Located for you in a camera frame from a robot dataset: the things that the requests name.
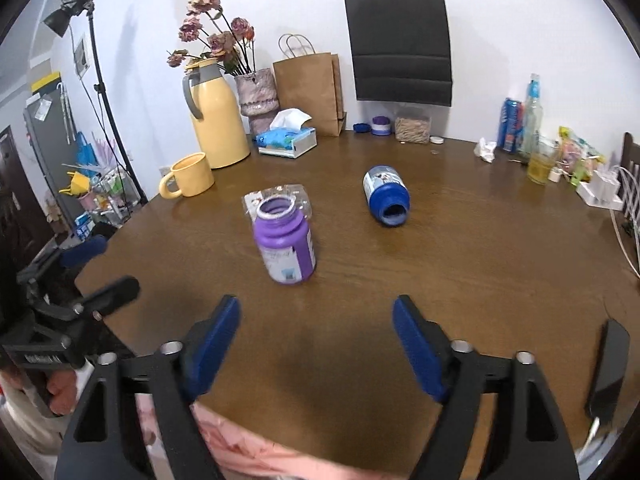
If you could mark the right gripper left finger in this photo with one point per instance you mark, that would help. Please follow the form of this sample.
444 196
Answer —
104 439

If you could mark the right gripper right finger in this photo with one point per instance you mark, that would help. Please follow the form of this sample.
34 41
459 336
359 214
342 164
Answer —
528 438

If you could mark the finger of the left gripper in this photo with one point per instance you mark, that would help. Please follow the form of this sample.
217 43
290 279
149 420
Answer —
53 261
98 305

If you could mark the purple bottle with white label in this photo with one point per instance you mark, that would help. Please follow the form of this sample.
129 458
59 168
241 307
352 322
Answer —
283 237

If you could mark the person's left hand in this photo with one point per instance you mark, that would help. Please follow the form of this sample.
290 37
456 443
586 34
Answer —
61 385

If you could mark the dark cluttered side cabinet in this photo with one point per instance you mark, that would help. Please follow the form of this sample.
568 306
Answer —
72 176

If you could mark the black smartphone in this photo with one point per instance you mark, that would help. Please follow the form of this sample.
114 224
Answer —
609 372

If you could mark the yellow ceramic mug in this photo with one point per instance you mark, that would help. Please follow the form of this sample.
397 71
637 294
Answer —
190 176

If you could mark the yellow thermos jug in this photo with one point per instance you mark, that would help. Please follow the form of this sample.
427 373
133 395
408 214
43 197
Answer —
215 114

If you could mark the blue tissue box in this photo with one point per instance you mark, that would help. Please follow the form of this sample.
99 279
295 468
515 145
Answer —
290 135

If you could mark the pink textured flower vase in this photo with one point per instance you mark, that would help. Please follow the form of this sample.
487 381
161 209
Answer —
258 99

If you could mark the dried pink flowers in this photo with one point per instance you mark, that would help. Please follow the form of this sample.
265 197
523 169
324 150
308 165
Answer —
228 42

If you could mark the black light stand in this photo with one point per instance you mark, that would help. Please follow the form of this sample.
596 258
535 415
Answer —
59 22

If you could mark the white power strip with chargers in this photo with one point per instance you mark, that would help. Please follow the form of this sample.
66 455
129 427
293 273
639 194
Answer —
601 191

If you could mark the brown paper bag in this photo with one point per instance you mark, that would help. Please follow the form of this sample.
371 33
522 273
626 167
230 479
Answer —
311 82

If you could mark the blue bottle with white label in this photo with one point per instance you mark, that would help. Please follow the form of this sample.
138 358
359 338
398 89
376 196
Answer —
387 196

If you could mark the dark wooden chair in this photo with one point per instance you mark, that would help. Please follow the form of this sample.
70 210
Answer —
630 179

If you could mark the colourful snack packets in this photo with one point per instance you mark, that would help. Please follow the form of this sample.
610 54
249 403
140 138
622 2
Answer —
578 160

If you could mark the glass of yellow drink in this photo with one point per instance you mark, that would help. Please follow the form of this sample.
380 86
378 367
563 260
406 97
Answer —
542 159

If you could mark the blue bottle cap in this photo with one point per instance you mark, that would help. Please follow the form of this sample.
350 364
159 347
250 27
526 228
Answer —
361 127

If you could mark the crumpled white tissue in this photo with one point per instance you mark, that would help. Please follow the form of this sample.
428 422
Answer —
485 150

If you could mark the blue soda can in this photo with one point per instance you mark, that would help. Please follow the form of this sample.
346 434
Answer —
510 125

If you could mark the small purple white jar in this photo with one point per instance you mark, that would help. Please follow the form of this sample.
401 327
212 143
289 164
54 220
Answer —
381 126

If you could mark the clear glass bottle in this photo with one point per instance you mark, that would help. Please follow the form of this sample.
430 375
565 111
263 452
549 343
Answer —
532 117

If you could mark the clear container with grains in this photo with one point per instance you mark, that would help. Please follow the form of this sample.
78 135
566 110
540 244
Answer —
412 126

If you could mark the black paper bag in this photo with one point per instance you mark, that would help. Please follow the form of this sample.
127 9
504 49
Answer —
401 51

